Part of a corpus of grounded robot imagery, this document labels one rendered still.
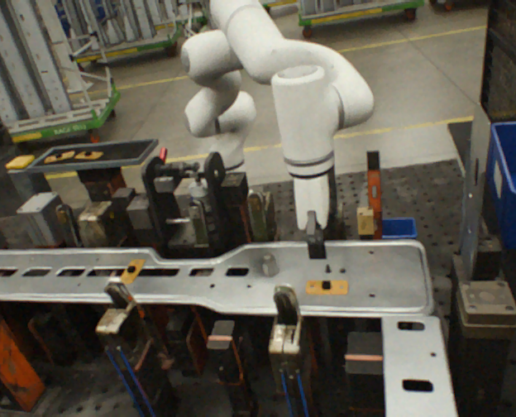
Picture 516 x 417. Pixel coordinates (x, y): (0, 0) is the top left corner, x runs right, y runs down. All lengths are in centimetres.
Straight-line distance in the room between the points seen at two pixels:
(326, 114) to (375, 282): 38
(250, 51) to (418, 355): 58
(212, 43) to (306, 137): 46
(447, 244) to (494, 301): 71
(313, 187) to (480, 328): 36
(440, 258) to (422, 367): 71
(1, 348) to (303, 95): 92
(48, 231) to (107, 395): 46
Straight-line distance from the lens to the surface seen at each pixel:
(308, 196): 73
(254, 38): 82
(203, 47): 108
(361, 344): 85
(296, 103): 67
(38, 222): 134
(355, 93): 72
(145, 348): 102
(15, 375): 129
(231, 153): 148
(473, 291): 84
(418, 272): 95
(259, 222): 108
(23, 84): 550
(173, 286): 102
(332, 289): 92
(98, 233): 125
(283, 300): 78
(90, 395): 132
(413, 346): 82
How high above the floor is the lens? 163
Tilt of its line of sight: 32 degrees down
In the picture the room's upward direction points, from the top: 12 degrees counter-clockwise
